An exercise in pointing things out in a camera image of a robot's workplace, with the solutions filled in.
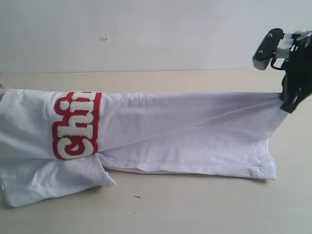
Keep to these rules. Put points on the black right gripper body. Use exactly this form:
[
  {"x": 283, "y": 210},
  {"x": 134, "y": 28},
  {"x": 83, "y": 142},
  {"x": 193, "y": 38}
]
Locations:
[{"x": 298, "y": 67}]

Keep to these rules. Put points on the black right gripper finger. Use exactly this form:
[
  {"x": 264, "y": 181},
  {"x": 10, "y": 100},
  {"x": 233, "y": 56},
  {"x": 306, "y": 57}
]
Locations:
[
  {"x": 294, "y": 99},
  {"x": 284, "y": 93}
]

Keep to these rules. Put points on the white t-shirt red lettering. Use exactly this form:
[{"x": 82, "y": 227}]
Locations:
[{"x": 54, "y": 144}]

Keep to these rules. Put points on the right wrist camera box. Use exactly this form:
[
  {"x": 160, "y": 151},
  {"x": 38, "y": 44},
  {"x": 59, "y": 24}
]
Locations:
[{"x": 275, "y": 45}]

